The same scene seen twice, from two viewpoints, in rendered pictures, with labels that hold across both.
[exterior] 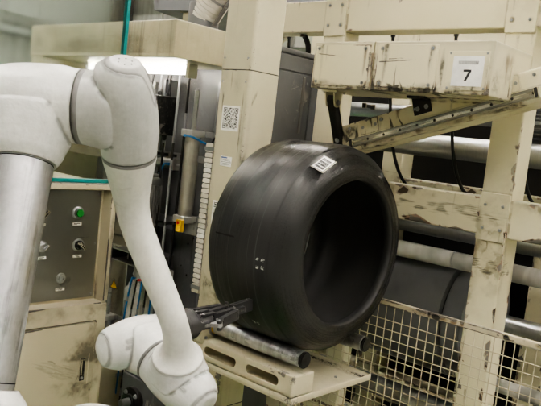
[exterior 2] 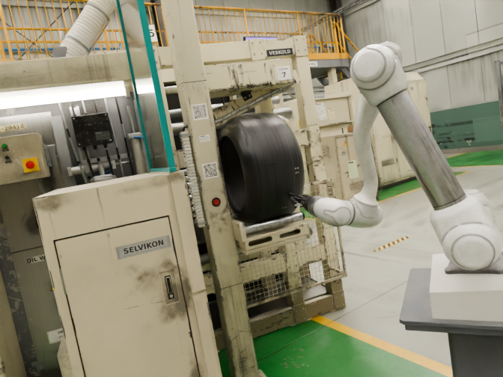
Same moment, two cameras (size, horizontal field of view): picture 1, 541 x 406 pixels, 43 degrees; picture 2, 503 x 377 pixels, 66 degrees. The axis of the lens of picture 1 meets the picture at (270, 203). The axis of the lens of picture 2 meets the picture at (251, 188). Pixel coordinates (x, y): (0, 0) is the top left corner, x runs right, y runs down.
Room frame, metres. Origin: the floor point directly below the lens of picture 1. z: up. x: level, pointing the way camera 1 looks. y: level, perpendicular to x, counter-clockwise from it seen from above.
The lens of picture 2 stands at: (1.02, 1.75, 1.30)
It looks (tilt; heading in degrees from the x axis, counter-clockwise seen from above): 6 degrees down; 298
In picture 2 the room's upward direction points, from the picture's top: 10 degrees counter-clockwise
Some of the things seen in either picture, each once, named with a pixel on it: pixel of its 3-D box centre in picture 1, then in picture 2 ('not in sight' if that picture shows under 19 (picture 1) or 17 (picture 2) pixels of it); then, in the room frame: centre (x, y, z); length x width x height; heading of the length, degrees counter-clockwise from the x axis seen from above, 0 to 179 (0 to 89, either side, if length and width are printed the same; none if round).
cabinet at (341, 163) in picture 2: not in sight; (346, 170); (2.73, -4.92, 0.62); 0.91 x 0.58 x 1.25; 61
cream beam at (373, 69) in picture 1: (415, 72); (240, 79); (2.12, -0.39, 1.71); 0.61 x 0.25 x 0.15; 48
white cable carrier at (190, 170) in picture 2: (208, 218); (193, 179); (2.18, 0.19, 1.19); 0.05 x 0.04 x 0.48; 138
